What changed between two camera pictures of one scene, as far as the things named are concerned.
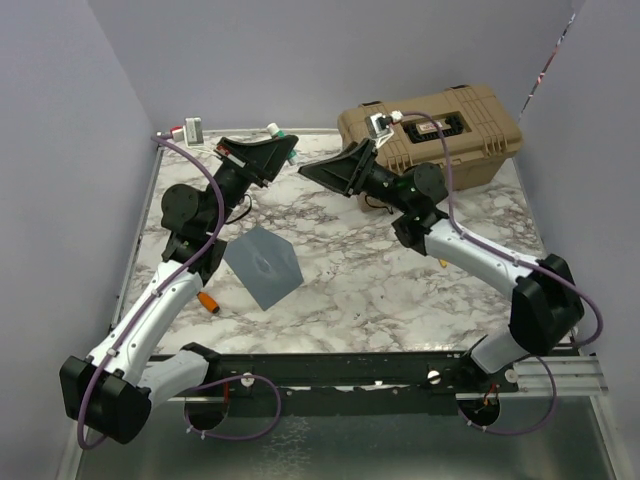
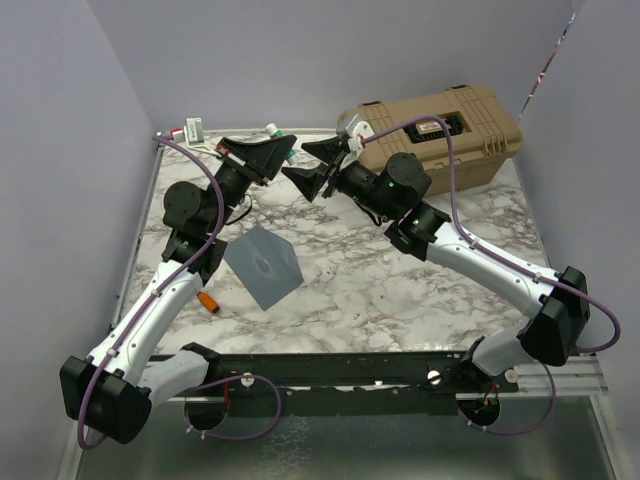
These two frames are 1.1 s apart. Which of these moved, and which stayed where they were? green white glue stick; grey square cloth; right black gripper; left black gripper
Moved: right black gripper
Stayed: grey square cloth; left black gripper; green white glue stick
